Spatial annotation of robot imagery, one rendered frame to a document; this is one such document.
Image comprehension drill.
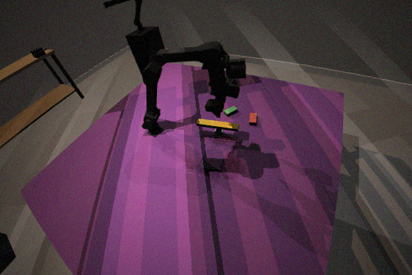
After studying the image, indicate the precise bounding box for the orange-red rectangular block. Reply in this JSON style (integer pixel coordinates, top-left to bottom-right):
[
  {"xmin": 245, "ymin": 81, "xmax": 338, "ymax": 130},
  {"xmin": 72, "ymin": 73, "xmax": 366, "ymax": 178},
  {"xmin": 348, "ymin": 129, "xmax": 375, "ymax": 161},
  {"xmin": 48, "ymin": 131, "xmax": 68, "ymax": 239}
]
[{"xmin": 249, "ymin": 113, "xmax": 257, "ymax": 125}]

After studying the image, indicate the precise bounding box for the yellow bar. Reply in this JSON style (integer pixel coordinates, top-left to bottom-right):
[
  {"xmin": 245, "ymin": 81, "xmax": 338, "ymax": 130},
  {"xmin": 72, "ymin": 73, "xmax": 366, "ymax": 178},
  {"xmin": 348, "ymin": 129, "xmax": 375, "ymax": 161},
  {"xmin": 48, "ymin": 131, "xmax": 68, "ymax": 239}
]
[{"xmin": 196, "ymin": 119, "xmax": 239, "ymax": 132}]

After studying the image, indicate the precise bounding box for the small green block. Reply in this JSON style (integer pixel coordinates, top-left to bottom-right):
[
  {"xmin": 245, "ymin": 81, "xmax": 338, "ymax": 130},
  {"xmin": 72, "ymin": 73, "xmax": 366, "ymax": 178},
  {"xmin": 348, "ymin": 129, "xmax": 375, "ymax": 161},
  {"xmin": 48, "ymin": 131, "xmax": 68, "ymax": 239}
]
[{"xmin": 224, "ymin": 106, "xmax": 238, "ymax": 116}]

